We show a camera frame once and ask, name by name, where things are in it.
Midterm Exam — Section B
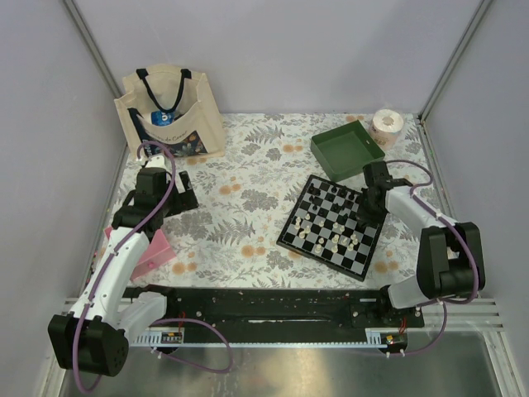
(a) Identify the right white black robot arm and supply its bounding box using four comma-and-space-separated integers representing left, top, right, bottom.
355, 160, 485, 328

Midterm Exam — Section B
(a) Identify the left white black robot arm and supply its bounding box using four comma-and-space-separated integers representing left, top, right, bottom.
48, 154, 198, 376

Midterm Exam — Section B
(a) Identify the black white chess board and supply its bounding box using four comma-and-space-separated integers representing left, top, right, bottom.
277, 175, 385, 281

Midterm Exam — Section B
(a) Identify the floral table mat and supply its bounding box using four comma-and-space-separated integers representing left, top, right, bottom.
135, 113, 418, 289

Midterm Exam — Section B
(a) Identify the green plastic tray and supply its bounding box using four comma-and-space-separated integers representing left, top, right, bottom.
311, 121, 385, 182

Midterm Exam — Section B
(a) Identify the toilet paper roll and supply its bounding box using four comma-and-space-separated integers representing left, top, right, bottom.
368, 109, 404, 151

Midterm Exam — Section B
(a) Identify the cream canvas tote bag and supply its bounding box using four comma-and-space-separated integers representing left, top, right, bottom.
114, 64, 226, 158

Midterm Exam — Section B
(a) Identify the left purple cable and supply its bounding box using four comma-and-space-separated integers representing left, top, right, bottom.
72, 141, 235, 393

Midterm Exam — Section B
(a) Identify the purple cable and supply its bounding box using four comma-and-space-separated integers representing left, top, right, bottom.
384, 160, 483, 359
72, 141, 235, 393

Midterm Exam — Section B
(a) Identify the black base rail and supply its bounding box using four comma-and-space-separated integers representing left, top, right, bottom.
123, 285, 425, 344

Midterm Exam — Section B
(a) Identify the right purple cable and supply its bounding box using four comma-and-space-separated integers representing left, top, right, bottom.
384, 160, 483, 359

